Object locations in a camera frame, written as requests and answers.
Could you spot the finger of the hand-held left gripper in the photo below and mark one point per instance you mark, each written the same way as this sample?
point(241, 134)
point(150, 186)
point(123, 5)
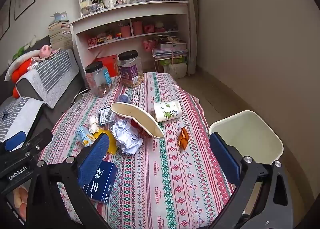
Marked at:
point(13, 140)
point(37, 141)

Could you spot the white paper cup green print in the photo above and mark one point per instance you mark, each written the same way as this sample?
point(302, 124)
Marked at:
point(166, 111)

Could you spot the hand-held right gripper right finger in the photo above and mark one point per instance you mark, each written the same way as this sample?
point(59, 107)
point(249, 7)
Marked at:
point(223, 159)

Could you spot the small white bottle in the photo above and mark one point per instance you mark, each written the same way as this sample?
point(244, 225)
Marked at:
point(111, 4)

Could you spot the orange and white plush toy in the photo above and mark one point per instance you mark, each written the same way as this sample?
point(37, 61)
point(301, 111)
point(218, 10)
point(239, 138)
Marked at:
point(21, 69)

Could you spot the white bag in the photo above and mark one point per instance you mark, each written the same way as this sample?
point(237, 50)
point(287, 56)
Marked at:
point(178, 70)

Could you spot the dark blue carton box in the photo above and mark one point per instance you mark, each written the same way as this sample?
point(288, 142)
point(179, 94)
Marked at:
point(105, 181)

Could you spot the green pack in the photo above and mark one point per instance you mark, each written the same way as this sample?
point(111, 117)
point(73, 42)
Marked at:
point(172, 61)

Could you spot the person's left hand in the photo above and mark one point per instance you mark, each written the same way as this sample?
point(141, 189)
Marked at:
point(20, 200)

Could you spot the patterned striped tablecloth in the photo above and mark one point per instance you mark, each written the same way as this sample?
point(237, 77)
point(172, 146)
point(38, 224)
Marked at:
point(170, 181)

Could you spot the yellow wrapper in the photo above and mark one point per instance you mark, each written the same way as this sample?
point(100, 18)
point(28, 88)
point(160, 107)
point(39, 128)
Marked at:
point(112, 144)

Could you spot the clear plastic bottle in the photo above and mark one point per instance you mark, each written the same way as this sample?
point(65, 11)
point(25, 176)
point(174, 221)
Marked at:
point(123, 98)

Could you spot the white tissue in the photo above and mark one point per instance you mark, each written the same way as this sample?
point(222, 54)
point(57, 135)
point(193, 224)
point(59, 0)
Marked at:
point(92, 124)

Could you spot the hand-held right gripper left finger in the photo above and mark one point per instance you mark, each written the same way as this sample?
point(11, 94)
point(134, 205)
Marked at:
point(93, 159)

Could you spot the clear jar purple label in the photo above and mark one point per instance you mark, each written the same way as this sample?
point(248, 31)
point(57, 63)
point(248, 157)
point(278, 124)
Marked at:
point(130, 71)

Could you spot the light blue tissue box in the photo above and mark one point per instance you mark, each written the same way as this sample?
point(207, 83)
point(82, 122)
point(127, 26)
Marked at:
point(60, 16)

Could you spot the white plastic bin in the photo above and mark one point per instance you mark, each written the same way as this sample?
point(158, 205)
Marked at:
point(250, 134)

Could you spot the orange peel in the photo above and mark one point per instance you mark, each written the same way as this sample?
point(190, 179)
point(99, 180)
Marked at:
point(183, 139)

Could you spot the crumpled white paper ball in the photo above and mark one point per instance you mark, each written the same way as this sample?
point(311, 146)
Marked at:
point(127, 139)

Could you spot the grey striped seat cover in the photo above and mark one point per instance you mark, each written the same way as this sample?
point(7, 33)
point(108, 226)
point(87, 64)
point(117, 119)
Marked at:
point(22, 114)

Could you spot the pink pig plush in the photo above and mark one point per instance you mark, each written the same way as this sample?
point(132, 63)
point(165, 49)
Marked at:
point(46, 50)

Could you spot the pink plastic basket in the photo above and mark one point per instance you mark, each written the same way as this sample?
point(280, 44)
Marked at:
point(148, 45)
point(149, 29)

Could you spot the dark grey sofa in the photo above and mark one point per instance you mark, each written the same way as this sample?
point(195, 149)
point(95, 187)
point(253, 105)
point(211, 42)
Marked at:
point(62, 99)

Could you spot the clear storage box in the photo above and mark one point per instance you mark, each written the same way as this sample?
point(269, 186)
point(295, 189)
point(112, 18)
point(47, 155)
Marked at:
point(91, 9)

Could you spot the clear jar blue label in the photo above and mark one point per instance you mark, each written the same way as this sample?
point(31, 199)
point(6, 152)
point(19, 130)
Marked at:
point(96, 79)

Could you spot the pile of papers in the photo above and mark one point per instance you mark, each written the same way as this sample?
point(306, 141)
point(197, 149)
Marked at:
point(170, 49)

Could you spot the pink pot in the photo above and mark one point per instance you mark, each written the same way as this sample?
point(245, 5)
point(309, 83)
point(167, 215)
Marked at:
point(125, 31)
point(137, 28)

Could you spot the small light blue carton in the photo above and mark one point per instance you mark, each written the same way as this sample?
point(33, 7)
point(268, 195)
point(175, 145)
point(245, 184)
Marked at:
point(83, 135)

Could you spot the red box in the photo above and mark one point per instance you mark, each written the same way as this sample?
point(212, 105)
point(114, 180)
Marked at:
point(110, 63)

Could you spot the pink patterned box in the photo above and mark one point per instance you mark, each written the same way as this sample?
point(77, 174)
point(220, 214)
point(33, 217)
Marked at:
point(92, 42)

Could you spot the green and white plush toy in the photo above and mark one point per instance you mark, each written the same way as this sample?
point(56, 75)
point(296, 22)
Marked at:
point(19, 51)

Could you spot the white bookshelf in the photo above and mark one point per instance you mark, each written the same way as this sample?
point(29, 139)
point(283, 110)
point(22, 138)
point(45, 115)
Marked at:
point(140, 8)

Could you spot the grey striped armrest cover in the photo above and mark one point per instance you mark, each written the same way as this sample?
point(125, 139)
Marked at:
point(55, 74)

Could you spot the crushed cream paper bowl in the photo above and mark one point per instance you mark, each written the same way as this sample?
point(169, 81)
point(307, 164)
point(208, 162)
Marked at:
point(140, 119)

